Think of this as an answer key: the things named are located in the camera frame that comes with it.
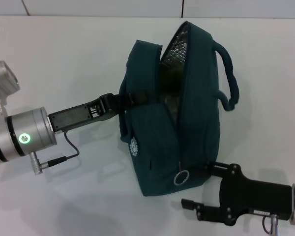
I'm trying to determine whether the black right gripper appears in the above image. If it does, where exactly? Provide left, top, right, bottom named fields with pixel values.
left=181, top=159, right=293, bottom=227

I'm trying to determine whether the green cucumber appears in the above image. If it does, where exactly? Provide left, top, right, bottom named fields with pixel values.
left=159, top=64, right=186, bottom=95

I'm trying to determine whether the dark teal insulated lunch bag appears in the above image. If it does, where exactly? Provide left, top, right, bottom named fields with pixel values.
left=119, top=21, right=240, bottom=198

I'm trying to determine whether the right gripper cable with plug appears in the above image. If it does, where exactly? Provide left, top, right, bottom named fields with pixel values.
left=261, top=213, right=280, bottom=236

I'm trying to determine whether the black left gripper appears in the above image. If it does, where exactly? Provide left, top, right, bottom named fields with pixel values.
left=48, top=89, right=151, bottom=135

